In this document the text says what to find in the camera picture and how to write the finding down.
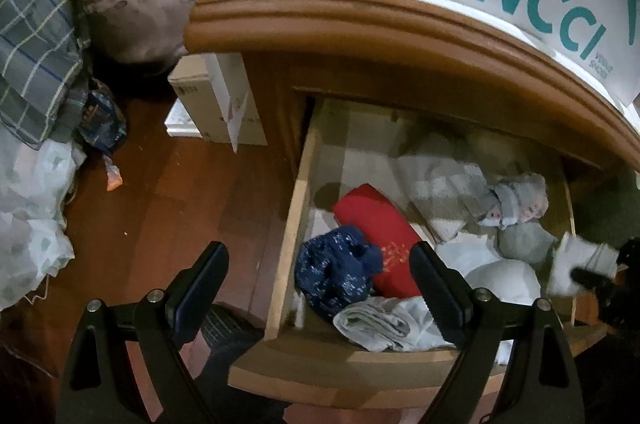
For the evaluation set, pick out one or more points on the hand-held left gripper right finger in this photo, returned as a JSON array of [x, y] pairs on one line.
[[435, 299]]

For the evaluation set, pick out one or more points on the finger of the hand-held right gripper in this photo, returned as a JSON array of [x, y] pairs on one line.
[[631, 251], [592, 278]]

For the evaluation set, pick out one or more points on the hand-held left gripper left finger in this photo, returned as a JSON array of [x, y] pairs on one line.
[[197, 299]]

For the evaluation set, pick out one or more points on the white sock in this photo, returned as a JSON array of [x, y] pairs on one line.
[[575, 254]]

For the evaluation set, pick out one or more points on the white grey cloth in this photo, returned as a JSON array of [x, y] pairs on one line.
[[380, 321]]

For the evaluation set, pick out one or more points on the white underwear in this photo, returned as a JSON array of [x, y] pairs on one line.
[[500, 276]]

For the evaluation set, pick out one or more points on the grey sock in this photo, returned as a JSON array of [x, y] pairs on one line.
[[525, 241]]

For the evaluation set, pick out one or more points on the red cloth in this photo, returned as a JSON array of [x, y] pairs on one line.
[[380, 219]]

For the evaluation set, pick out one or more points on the wooden drawer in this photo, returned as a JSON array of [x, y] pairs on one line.
[[280, 364]]

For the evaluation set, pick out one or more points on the light blue knitted sock bundle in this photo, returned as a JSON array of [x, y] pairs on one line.
[[520, 199]]

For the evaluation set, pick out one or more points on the navy speckled cloth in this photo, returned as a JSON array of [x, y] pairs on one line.
[[330, 269]]

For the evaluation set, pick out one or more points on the white grey striped towel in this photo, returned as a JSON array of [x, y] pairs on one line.
[[440, 184]]

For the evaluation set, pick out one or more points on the plaid slipper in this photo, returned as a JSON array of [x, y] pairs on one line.
[[227, 326]]

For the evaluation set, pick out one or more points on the orange wrapper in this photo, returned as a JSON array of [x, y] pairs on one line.
[[114, 176]]

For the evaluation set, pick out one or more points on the white flat box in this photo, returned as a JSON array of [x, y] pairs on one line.
[[180, 124]]

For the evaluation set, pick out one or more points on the white leaf-print bed sheet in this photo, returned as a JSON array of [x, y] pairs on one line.
[[30, 214]]

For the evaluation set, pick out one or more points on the brown cardboard box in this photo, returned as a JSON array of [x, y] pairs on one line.
[[205, 104]]

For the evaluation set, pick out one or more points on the blue plastic bag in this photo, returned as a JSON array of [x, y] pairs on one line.
[[102, 119]]

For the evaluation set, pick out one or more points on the white paper bag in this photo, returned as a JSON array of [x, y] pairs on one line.
[[232, 94]]

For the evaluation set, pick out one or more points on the wooden nightstand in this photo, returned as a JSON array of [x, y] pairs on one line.
[[350, 39]]

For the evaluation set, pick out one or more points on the plaid grey blanket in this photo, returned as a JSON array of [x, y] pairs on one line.
[[35, 44]]

